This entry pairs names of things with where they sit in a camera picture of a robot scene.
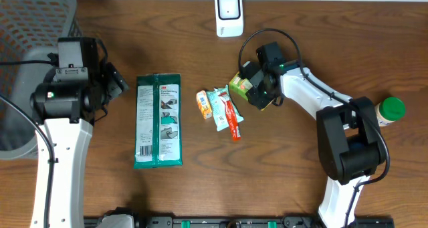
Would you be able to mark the white barcode scanner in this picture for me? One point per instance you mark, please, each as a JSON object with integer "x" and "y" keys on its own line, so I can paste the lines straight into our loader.
{"x": 229, "y": 18}

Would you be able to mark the green yellow juice carton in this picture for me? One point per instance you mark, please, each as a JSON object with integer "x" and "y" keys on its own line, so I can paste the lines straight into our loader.
{"x": 239, "y": 84}

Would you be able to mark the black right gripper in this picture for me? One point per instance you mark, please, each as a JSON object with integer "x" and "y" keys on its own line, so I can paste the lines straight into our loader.
{"x": 255, "y": 96}

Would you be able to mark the green 3M gloves package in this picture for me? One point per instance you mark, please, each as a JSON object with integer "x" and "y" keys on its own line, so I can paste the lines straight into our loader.
{"x": 158, "y": 121}

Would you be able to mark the light blue wipes pack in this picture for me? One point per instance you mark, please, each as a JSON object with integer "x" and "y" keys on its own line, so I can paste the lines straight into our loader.
{"x": 218, "y": 107}

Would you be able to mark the green lid spread jar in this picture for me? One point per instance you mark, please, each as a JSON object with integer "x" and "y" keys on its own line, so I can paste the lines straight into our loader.
{"x": 390, "y": 110}

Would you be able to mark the red snack bar wrapper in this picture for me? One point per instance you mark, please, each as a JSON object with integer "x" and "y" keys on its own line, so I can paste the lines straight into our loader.
{"x": 230, "y": 116}

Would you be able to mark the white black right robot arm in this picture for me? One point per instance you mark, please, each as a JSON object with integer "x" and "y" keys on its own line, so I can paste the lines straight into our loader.
{"x": 350, "y": 144}

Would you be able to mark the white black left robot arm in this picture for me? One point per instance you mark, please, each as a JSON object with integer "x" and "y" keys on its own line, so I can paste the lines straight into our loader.
{"x": 64, "y": 107}

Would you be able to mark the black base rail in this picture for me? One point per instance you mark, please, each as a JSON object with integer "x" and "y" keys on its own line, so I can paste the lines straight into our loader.
{"x": 285, "y": 222}

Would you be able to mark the orange Kleenex tissue pack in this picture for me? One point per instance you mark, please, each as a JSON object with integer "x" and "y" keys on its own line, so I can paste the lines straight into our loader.
{"x": 203, "y": 104}

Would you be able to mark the grey plastic mesh basket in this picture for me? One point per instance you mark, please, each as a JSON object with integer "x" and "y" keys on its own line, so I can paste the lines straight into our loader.
{"x": 30, "y": 30}

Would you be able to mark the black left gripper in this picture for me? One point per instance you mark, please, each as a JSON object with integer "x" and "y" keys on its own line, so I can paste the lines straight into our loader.
{"x": 112, "y": 81}

